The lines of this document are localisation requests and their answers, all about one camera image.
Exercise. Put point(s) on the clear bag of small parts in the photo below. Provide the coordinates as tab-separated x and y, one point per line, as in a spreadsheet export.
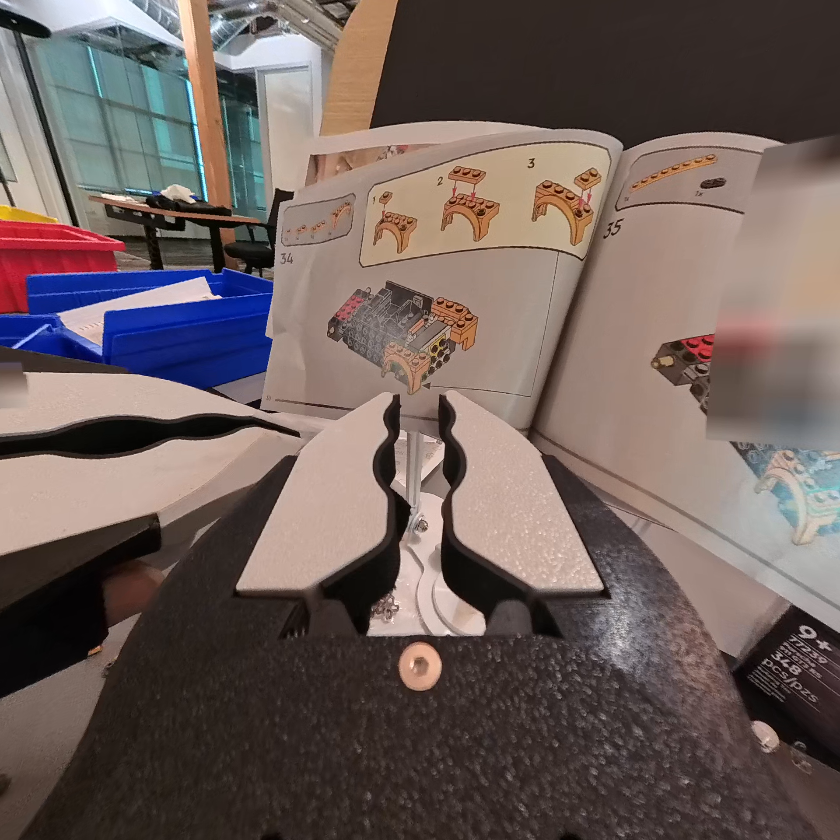
384	607

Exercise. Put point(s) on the yellow plastic bin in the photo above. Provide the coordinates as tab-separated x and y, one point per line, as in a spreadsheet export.
19	213

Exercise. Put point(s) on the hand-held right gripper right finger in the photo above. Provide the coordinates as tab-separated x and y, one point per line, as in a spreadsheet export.
518	525

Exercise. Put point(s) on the person's left hand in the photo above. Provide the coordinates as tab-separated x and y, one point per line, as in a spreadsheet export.
131	594

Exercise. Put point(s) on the black office chair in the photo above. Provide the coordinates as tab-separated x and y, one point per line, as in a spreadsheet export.
253	253

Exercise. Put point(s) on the wooden pillar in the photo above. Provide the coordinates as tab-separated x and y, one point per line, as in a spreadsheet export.
200	98

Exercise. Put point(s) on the black studio lamp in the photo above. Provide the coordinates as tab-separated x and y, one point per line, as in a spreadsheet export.
23	19

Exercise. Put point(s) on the blue plastic bin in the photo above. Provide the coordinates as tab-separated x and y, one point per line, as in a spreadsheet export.
184	354
39	341

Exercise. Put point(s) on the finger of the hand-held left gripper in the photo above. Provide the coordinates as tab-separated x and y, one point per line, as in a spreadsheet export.
98	492
131	403

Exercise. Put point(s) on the red plastic bin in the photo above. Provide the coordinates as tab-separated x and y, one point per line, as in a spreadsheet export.
52	262

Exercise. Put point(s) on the white paper sheets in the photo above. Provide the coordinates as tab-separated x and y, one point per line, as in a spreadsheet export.
131	308

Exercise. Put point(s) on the wooden background desk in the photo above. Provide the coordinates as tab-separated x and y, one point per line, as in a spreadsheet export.
111	200

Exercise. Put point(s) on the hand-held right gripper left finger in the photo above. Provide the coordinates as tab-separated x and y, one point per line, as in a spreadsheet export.
321	518

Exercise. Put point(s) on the black lego set box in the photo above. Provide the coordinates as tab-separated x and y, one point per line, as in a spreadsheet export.
800	663

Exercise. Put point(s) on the lego instruction booklet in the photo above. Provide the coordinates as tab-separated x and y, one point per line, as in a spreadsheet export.
499	315

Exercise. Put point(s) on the black wood-edged partition board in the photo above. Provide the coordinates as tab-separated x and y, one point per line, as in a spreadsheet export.
590	65

